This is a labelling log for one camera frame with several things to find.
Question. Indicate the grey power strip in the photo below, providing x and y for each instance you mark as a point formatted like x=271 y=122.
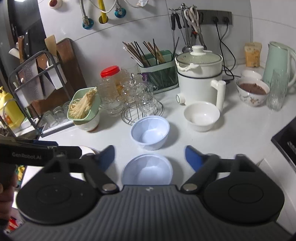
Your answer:
x=215 y=17

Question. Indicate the wooden cutting board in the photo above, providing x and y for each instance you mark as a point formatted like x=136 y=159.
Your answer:
x=69 y=69

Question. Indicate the ribbed glass tumbler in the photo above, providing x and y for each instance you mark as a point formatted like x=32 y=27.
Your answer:
x=277 y=90

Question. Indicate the yellow detergent jug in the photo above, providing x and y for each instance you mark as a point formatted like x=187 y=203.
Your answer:
x=9 y=111

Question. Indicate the black cooktop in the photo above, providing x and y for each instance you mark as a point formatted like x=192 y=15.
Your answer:
x=285 y=141

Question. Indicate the cluster of glass cups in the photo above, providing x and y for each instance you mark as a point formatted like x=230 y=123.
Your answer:
x=136 y=92

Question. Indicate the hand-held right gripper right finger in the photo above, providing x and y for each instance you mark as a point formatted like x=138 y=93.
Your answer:
x=192 y=158

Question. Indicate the white round wall cap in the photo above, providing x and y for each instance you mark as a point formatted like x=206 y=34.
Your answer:
x=55 y=2

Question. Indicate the dry noodles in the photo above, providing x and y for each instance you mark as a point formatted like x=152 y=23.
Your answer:
x=82 y=106

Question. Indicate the textured steel cleaver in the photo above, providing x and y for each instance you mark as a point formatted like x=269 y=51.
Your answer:
x=31 y=78

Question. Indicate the wooden spatula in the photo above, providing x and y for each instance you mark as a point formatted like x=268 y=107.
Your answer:
x=50 y=45

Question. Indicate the white electric pot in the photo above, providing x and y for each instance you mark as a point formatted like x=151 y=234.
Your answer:
x=198 y=85

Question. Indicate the drinking glass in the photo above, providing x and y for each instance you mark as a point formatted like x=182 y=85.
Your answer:
x=67 y=107
x=59 y=113
x=47 y=117

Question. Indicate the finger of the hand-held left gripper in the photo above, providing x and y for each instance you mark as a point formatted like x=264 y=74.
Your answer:
x=69 y=151

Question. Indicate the white utensil holder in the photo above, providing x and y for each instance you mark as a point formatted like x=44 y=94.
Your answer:
x=57 y=75
x=22 y=97

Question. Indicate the pale blue bowl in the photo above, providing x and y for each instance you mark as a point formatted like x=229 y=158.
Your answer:
x=150 y=134
x=148 y=171

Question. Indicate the black dish rack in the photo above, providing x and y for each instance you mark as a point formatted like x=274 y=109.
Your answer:
x=57 y=129

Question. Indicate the pale green kettle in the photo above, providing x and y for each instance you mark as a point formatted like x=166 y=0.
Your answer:
x=278 y=62

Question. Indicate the green colander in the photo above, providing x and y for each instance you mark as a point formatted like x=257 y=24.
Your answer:
x=94 y=109

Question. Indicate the blue pipe fitting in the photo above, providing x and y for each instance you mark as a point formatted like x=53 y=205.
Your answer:
x=120 y=12
x=87 y=24

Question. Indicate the person's left hand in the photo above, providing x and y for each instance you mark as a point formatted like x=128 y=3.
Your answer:
x=5 y=185

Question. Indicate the yellow packet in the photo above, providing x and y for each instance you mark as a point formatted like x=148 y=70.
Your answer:
x=253 y=54

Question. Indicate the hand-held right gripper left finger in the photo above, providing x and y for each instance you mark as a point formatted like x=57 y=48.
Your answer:
x=107 y=158

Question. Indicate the white bowl under colander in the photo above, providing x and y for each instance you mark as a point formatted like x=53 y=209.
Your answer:
x=91 y=123

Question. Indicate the plain white bowl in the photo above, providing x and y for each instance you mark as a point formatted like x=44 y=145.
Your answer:
x=201 y=117

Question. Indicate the green chopstick holder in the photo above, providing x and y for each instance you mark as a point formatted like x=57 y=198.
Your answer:
x=161 y=77

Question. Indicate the bundle of chopsticks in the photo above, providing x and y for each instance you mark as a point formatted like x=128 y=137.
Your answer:
x=141 y=53

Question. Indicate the row of hanging utensils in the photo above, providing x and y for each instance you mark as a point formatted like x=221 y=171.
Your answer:
x=185 y=25

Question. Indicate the red lid jar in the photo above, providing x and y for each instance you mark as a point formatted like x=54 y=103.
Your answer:
x=111 y=77

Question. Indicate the floral bowl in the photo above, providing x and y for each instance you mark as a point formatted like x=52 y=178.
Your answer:
x=252 y=98

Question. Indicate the small white bowl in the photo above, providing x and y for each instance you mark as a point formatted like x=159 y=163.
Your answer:
x=251 y=74

